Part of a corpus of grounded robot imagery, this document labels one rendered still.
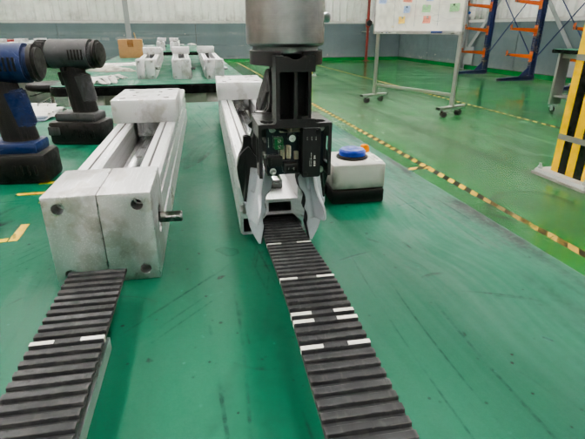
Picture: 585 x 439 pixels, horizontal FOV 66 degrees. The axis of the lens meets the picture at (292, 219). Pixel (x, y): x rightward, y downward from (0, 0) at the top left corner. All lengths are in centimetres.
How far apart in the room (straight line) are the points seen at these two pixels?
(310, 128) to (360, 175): 24
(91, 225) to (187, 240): 13
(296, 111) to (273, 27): 7
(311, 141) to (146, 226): 18
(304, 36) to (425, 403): 32
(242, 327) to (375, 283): 15
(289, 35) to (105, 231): 25
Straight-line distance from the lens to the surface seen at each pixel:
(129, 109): 86
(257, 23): 44
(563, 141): 381
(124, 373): 38
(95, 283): 43
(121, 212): 46
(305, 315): 36
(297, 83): 42
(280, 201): 56
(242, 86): 110
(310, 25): 44
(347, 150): 68
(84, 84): 111
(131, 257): 48
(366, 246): 54
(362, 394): 30
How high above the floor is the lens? 102
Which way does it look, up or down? 23 degrees down
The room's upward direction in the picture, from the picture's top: straight up
